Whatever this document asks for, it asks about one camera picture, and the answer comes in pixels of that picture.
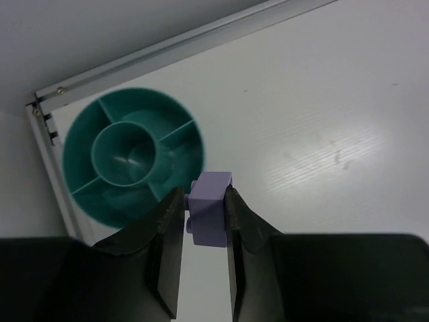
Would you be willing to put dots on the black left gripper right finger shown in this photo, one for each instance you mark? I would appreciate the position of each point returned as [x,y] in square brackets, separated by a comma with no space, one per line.
[276,276]

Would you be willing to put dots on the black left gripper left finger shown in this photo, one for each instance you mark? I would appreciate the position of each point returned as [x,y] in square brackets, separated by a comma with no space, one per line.
[132,275]

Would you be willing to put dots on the purple lego brick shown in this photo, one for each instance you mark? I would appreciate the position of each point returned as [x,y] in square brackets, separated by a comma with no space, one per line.
[206,207]

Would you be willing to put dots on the teal divided round container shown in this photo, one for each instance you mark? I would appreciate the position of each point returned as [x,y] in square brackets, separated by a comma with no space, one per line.
[126,150]

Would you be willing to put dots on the aluminium table edge rail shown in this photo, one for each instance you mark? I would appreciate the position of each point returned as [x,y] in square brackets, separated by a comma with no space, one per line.
[129,67]

